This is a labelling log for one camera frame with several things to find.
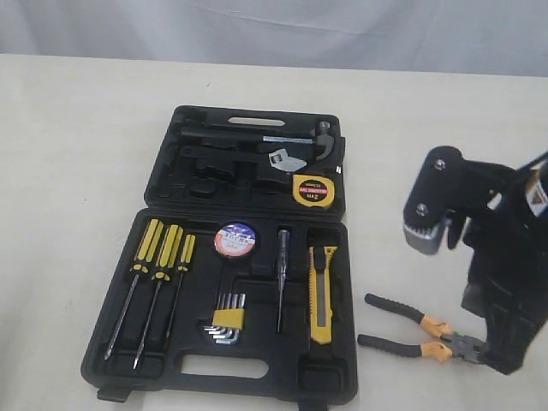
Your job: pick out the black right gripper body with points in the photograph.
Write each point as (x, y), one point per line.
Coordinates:
(507, 276)

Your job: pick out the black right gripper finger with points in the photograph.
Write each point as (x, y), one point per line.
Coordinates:
(506, 347)

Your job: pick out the yellow black utility knife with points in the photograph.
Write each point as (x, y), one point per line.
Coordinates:
(319, 276)

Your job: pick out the yellow tape measure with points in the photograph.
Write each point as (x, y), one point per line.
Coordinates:
(316, 190)

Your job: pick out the black electrical tape roll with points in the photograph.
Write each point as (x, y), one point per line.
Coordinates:
(235, 240)

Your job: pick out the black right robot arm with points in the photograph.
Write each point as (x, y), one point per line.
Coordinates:
(531, 186)

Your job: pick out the black plastic tool case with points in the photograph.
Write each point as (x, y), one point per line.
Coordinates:
(202, 196)

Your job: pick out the clear voltage tester screwdriver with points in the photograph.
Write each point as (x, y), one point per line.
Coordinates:
(283, 237)

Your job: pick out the hex key set yellow holder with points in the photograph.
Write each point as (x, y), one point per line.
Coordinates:
(227, 319)

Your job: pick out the small yellow black screwdriver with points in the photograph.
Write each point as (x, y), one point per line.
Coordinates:
(183, 266)

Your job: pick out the medium yellow black screwdriver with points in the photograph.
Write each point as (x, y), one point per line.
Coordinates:
(160, 275)

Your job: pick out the large yellow black screwdriver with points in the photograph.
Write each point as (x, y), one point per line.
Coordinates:
(142, 259)

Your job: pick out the claw hammer black handle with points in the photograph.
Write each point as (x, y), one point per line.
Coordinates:
(325, 141)

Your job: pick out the adjustable wrench black handle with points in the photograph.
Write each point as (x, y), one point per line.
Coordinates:
(279, 159)

